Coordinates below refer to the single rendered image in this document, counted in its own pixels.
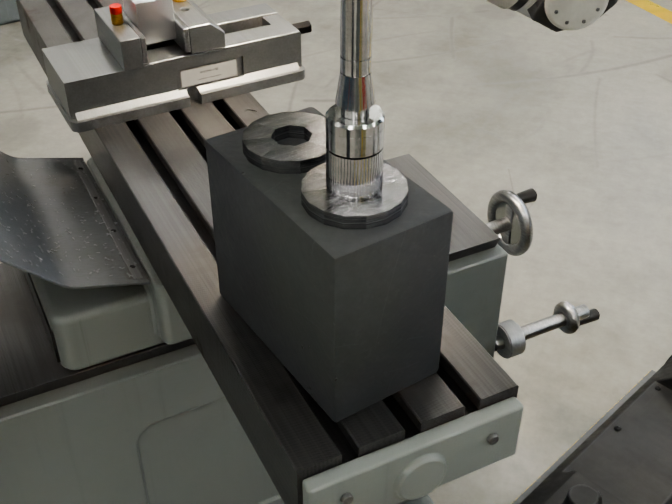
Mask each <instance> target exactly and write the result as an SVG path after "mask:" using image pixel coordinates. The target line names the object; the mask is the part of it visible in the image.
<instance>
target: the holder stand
mask: <svg viewBox="0 0 672 504"><path fill-rule="evenodd" d="M205 147H206V157H207V167H208V177H209V187H210V197H211V207H212V218H213V228H214V238H215V248H216V258H217V268H218V278H219V289H220V294H221V295H222V296H223V297H224V298H225V299H226V301H227V302H228V303H229V304H230V305H231V306H232V307H233V309H234V310H235V311H236V312H237V313H238V314H239V315H240V316H241V318H242V319H243V320H244V321H245V322H246V323H247V324H248V325H249V327H250V328H251V329H252V330H253V331H254V332H255V333H256V335H257V336H258V337H259V338H260V339H261V340H262V341H263V342H264V344H265V345H266V346H267V347H268V348H269V349H270V350H271V351H272V353H273V354H274V355H275V356H276V357H277V358H278V359H279V361H280V362H281V363H282V364H283V365H284V366H285V367H286V368H287V370H288V371H289V372H290V373H291V374H292V375H293V376H294V377H295V379H296V380H297V381H298V382H299V383H300V384H301V385H302V387H303V388H304V389H305V390H306V391H307V392H308V393H309V394H310V396H311V397H312V398H313V399H314V400H315V401H316V402H317V403H318V405H319V406H320V407H321V408H322V409H323V410H324V411H325V413H326V414H327V415H328V416H329V417H330V418H331V419H332V420H333V421H334V422H338V421H340V420H342V419H344V418H346V417H348V416H350V415H352V414H354V413H356V412H358V411H360V410H362V409H364V408H366V407H368V406H370V405H372V404H374V403H376V402H378V401H380V400H382V399H384V398H386V397H388V396H390V395H392V394H394V393H396V392H398V391H400V390H402V389H404V388H406V387H408V386H410V385H412V384H414V383H416V382H418V381H420V380H422V379H424V378H426V377H428V376H430V375H432V374H434V373H436V372H437V371H438V369H439V359H440V349H441V338H442V327H443V316H444V306H445V295H446V284H447V274H448V263H449V252H450V241H451V231H452V220H453V212H452V210H451V209H450V208H449V207H447V206H446V205H445V204H443V203H442V202H441V201H439V200H438V199H437V198H435V197H434V196H432V195H431V194H430V193H428V192H427V191H426V190H424V189H423V188H422V187H420V186H419V185H418V184H416V183H415V182H414V181H412V180H411V179H410V178H408V177H407V176H405V175H404V174H403V173H401V172H400V171H399V170H398V169H396V168H395V167H393V166H392V165H391V164H389V163H388V162H387V161H385V160H384V159H383V182H382V183H383V184H382V189H381V191H380V192H379V193H378V194H377V195H375V196H373V197H371V198H369V199H365V200H359V201H350V200H344V199H340V198H338V197H336V196H334V195H332V194H331V193H330V192H329V191H328V190H327V188H326V133H325V115H323V114H322V113H321V112H319V111H318V110H316V109H315V108H314V107H308V108H304V109H301V110H298V111H295V112H280V113H275V114H270V115H266V116H264V117H262V118H259V119H257V120H255V121H253V122H252V123H251V124H250V125H249V126H247V127H244V128H241V129H238V130H234V131H231V132H228V133H225V134H222V135H219V136H215V137H212V138H209V139H207V140H206V141H205Z"/></svg>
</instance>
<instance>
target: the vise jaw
mask: <svg viewBox="0 0 672 504"><path fill-rule="evenodd" d="M172 2H173V11H174V20H175V29H176V39H174V41H175V42H176V43H177V44H178V45H179V46H180V47H181V48H182V49H183V50H184V51H185V52H186V53H188V52H190V53H191V54H196V53H200V52H205V51H210V50H214V49H219V48H224V47H226V41H225V32H224V31H223V30H222V29H221V28H220V27H219V26H218V25H217V24H216V23H215V22H214V21H213V20H212V19H211V18H210V17H209V16H208V15H207V14H206V13H205V12H204V11H202V10H201V9H200V8H199V7H198V6H197V5H196V4H195V3H194V2H193V1H192V0H186V1H184V2H174V1H172Z"/></svg>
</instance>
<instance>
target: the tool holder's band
mask: <svg viewBox="0 0 672 504"><path fill-rule="evenodd" d="M325 124H326V128H327V129H328V130H329V131H330V132H332V133H333V134H335V135H337V136H340V137H344V138H353V139H358V138H366V137H371V136H373V135H376V134H378V133H379V132H380V131H382V129H383V128H384V125H385V113H384V111H383V110H382V109H381V108H380V107H379V106H377V105H376V104H375V105H374V106H373V107H371V108H370V113H369V115H368V116H366V117H365V118H362V119H349V118H346V117H344V116H343V115H342V114H341V108H340V107H338V106H337V105H336V104H334V105H332V106H331V107H330V108H329V109H328V110H327V111H326V114H325Z"/></svg>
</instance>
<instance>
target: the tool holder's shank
mask: <svg viewBox="0 0 672 504"><path fill-rule="evenodd" d="M372 33H373V0H340V74H339V80H338V86H337V92H336V98H335V103H336V105H337V106H338V107H340V108H341V114H342V115H343V116H344V117H346V118H349V119H362V118H365V117H366V116H368V115H369V113H370V108H371V107H373V106H374V105H375V103H376V100H375V93H374V85H373V78H372Z"/></svg>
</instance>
